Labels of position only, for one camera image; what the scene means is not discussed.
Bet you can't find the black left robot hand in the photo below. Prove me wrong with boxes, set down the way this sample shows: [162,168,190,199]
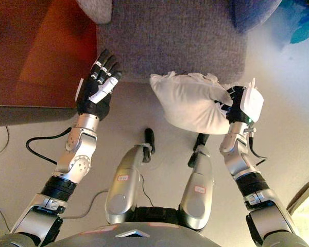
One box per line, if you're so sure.
[76,48,123,121]

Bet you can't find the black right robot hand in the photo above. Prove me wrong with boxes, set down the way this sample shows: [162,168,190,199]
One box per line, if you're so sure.
[225,84,264,126]

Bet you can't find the small cream tasselled pillow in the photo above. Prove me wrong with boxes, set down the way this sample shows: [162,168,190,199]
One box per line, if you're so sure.
[149,72,260,136]

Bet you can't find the black right robot foot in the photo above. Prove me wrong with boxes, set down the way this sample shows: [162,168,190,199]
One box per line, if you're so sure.
[187,133,210,167]

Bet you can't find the black robot foot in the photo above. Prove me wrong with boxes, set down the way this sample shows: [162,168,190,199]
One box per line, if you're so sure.
[143,128,156,163]
[187,133,210,167]

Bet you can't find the black left robot foot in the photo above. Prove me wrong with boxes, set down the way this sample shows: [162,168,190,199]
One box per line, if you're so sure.
[143,128,156,163]

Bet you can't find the reddish brown wooden cabinet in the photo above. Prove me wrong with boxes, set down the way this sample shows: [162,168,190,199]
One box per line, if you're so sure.
[0,0,98,127]

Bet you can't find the silver left robot leg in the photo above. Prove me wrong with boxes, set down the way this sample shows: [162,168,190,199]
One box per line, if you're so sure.
[104,144,151,224]

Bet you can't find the silver robot leg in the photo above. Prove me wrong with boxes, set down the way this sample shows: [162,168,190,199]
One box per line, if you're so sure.
[104,144,151,224]
[179,151,214,230]

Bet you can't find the green leafy potted plant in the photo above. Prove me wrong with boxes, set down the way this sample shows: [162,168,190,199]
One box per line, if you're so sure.
[289,15,309,44]

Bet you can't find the silver right robot leg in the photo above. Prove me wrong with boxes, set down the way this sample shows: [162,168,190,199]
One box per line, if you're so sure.
[179,151,214,230]

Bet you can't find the grey fabric tub armchair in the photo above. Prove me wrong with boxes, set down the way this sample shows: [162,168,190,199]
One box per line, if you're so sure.
[76,0,283,83]

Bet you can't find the cream bed cover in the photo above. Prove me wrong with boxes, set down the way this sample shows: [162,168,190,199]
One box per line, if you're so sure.
[287,173,309,224]

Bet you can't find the grey robot torso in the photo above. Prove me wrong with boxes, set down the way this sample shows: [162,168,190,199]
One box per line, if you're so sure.
[0,205,309,247]

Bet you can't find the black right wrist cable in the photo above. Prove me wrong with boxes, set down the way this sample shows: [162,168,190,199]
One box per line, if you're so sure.
[248,128,268,165]

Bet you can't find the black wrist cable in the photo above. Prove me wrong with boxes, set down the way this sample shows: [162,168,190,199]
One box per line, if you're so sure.
[248,128,268,165]
[25,127,73,165]

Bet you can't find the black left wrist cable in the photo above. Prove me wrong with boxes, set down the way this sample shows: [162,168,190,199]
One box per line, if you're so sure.
[25,127,73,165]

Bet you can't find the thin grey floor cable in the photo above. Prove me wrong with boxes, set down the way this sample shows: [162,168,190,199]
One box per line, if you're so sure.
[64,189,109,219]
[0,126,10,159]

